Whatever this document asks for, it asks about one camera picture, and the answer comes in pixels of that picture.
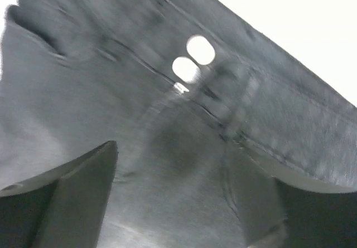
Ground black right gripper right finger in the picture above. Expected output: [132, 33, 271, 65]
[223, 144, 356, 247]

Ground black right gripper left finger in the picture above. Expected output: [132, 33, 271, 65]
[1, 141, 117, 248]

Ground black trousers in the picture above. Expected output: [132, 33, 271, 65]
[1, 0, 356, 247]

